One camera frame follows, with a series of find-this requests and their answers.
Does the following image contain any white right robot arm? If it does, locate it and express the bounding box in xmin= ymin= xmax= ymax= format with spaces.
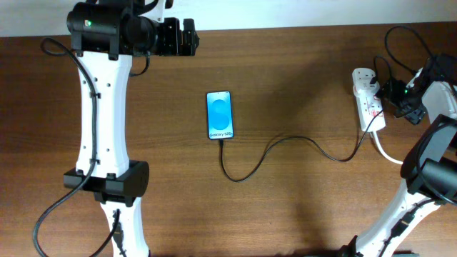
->
xmin=337 ymin=54 xmax=456 ymax=256

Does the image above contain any white power strip cord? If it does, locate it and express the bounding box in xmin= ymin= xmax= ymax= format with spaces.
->
xmin=371 ymin=130 xmax=404 ymax=166

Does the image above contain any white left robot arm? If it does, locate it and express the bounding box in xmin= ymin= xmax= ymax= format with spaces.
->
xmin=64 ymin=0 xmax=199 ymax=256

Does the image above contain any blue Galaxy smartphone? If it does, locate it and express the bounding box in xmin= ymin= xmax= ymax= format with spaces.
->
xmin=206 ymin=91 xmax=234 ymax=140

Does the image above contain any black charger cable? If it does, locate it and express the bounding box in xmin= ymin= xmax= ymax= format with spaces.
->
xmin=218 ymin=106 xmax=385 ymax=183

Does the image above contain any white power strip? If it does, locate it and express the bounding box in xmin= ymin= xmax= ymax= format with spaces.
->
xmin=352 ymin=68 xmax=386 ymax=132

